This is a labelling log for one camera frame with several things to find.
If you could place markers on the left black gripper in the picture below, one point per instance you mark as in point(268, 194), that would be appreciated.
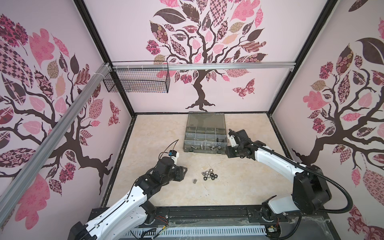
point(180, 174)

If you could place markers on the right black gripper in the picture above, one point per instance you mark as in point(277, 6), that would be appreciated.
point(229, 152)

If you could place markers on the silver wing nut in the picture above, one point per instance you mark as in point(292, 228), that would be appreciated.
point(215, 147)

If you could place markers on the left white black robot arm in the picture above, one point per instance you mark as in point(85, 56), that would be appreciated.
point(133, 209)

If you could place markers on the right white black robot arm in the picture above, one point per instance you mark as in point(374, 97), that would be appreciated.
point(310, 192)

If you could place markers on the grey plastic compartment organizer box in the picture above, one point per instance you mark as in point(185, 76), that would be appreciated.
point(203, 130)

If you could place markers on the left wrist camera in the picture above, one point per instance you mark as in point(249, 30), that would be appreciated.
point(174, 155)

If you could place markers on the white slotted cable duct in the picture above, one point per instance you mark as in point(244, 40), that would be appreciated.
point(179, 232)

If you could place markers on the aluminium rail on back wall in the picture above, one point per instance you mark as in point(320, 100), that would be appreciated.
point(220, 66)

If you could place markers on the aluminium rail on wall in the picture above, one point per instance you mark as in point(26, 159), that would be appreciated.
point(23, 180)
point(220, 66)

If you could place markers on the black wire mesh basket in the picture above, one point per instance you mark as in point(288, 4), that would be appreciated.
point(138, 77)

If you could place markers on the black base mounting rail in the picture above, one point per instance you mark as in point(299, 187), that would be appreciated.
point(193, 214)

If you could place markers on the aluminium rail on left wall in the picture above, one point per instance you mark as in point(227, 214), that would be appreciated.
point(23, 180)

